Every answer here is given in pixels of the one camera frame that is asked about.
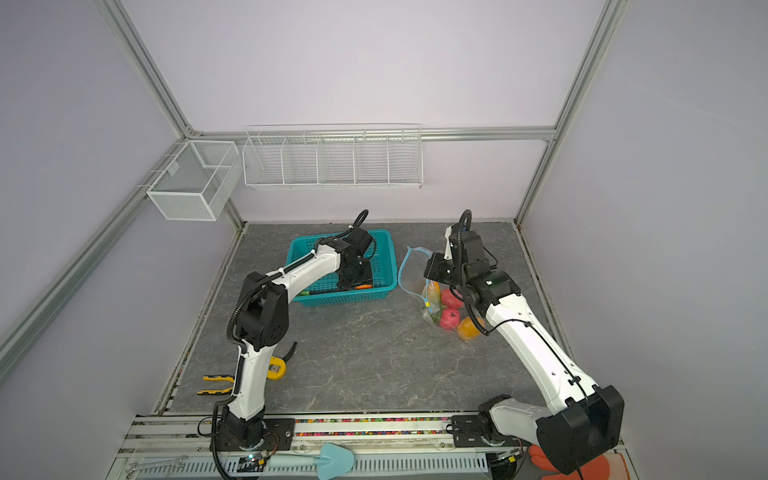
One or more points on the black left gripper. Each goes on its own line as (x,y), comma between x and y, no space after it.
(367,279)

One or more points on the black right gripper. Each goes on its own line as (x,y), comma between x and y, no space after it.
(437,262)

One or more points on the red pepper toy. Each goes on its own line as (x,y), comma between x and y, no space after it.
(450,300)

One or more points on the clear zip top bag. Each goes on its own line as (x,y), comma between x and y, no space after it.
(411,280)

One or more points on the pink dragon fruit toy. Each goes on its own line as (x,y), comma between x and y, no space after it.
(450,318)

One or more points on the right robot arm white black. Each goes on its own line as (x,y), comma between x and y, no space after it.
(580,420)

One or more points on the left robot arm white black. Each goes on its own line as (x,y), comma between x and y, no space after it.
(260,320)

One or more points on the orange gloved hand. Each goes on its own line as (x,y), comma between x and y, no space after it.
(598,469)

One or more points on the teal plastic basket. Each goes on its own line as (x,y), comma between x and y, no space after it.
(381,254)

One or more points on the yellow tape measure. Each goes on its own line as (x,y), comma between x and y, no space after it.
(278,365)

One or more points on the teal silicone spatula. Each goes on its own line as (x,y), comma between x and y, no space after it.
(331,462)

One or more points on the silver wrench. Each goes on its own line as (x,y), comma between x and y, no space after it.
(167,466)

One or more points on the white wire wall rack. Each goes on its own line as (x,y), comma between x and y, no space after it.
(334,156)

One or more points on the yellow handled pliers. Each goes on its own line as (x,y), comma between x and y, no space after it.
(217,385)

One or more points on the white mesh wall box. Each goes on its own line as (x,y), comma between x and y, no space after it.
(198,181)

